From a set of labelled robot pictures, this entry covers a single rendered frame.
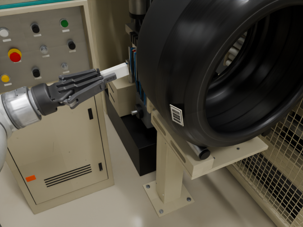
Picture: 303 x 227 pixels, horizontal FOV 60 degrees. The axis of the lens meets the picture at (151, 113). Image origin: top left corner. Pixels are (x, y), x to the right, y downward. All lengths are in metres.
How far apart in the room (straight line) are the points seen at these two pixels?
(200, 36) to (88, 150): 1.16
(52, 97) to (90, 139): 0.94
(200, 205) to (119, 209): 0.54
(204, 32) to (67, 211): 1.56
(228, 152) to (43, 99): 0.74
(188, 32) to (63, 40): 0.76
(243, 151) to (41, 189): 1.21
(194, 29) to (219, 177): 1.55
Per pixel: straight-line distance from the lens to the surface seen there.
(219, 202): 1.93
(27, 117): 0.66
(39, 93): 0.65
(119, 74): 0.69
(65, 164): 1.66
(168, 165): 1.55
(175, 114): 0.71
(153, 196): 1.89
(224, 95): 1.17
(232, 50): 1.41
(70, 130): 1.50
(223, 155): 1.09
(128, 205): 1.87
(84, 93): 0.64
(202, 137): 0.81
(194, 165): 0.96
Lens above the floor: 1.59
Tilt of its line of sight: 39 degrees down
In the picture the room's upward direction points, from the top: straight up
